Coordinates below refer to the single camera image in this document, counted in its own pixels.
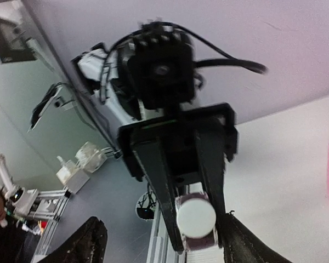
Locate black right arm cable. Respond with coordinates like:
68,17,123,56
178,24,269,75

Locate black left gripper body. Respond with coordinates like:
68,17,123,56
117,103,238,182

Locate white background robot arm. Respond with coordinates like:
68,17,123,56
0,153,107,262

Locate white nail polish brush cap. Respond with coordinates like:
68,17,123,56
177,198,217,238

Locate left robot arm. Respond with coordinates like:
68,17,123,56
73,21,250,252

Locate aluminium frame in background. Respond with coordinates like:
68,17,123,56
13,187,72,256

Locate plastic wrapped box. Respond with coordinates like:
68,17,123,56
75,141,107,173

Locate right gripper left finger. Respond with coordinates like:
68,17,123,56
43,216,108,263

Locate tablet on wall mount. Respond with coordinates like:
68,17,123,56
28,82,75,132

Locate tissue box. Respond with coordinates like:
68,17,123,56
56,156,90,194

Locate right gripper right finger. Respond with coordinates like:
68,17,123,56
223,213,290,263

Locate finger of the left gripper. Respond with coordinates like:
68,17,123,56
132,136,184,252
195,131,226,247

